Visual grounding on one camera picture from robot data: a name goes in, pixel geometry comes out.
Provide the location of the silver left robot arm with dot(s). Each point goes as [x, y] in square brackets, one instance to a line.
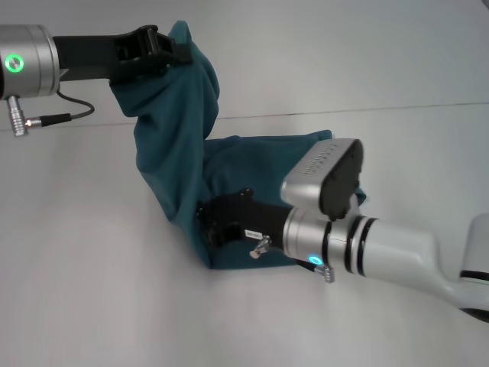
[26, 61]

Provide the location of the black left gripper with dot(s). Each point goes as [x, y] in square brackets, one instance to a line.
[107, 53]

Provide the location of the silver camera box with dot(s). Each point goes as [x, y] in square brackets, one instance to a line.
[324, 176]

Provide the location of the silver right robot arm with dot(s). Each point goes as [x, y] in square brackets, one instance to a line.
[382, 244]

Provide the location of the blue t-shirt with pink print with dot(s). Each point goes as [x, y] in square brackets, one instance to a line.
[183, 153]

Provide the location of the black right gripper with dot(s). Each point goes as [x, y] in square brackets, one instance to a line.
[244, 219]

